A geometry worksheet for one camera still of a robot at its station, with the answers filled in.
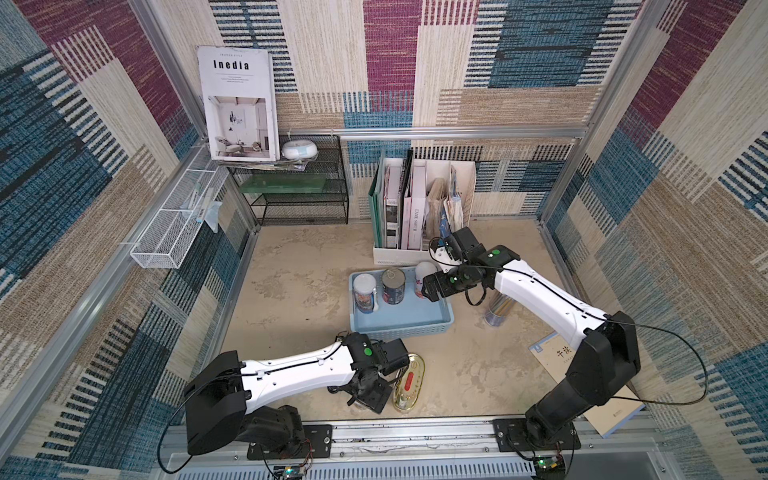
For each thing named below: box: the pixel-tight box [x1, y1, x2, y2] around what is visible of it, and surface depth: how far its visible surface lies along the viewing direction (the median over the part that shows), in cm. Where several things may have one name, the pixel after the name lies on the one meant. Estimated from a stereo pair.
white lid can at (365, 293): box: [353, 273, 379, 314], surface depth 89 cm
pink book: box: [401, 159, 427, 250], surface depth 98 cm
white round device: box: [281, 139, 318, 160], surface depth 89 cm
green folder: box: [368, 157, 386, 248], surface depth 91 cm
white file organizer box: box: [373, 158, 476, 265], surface depth 101 cm
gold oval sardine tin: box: [393, 353, 426, 412], surface depth 81 cm
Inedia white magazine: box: [197, 46, 280, 162], surface depth 79 cm
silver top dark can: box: [382, 267, 406, 305], surface depth 93 cm
